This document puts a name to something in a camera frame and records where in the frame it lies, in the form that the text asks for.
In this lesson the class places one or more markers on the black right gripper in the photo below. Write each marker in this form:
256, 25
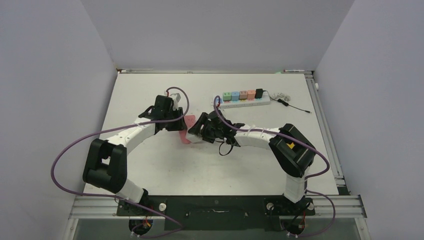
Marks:
204, 120

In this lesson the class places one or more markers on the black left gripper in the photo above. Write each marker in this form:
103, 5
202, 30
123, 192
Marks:
180, 125

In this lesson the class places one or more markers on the pink triangular socket base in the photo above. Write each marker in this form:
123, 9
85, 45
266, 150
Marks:
190, 121

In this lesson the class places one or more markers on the yellow cube socket plug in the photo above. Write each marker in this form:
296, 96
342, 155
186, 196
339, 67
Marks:
291, 145

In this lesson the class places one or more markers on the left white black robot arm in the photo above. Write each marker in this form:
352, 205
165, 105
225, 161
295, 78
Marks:
106, 163

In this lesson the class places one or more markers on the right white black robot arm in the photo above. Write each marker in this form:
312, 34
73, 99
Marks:
293, 152

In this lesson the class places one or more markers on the green cube plug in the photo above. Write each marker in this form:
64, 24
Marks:
226, 96

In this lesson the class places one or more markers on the blue cube plug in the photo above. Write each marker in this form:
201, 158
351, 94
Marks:
235, 96

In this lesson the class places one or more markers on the tan cube plug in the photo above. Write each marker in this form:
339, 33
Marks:
243, 95

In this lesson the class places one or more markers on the salmon cube plug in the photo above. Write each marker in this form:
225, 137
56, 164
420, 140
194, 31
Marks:
251, 94

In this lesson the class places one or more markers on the black power adapter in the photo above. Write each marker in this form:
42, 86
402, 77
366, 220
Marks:
259, 93

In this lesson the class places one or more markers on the white long power strip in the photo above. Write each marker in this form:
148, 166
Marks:
265, 100

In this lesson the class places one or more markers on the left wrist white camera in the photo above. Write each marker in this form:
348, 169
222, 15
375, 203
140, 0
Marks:
176, 97

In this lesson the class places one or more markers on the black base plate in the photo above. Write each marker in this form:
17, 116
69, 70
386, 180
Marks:
222, 213

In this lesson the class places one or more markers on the aluminium frame rail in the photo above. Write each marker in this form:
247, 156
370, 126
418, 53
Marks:
332, 207

